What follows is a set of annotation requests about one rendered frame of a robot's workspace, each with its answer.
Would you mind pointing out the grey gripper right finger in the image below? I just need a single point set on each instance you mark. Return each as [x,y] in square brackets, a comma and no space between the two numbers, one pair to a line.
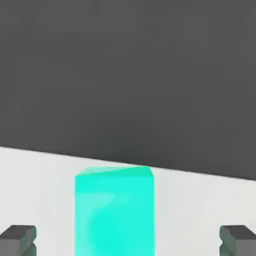
[239,243]

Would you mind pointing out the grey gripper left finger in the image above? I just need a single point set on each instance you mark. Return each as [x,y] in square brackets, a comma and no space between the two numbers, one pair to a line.
[16,242]

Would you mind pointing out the small cyan cube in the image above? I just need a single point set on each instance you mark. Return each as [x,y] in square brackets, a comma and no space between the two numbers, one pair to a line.
[114,216]

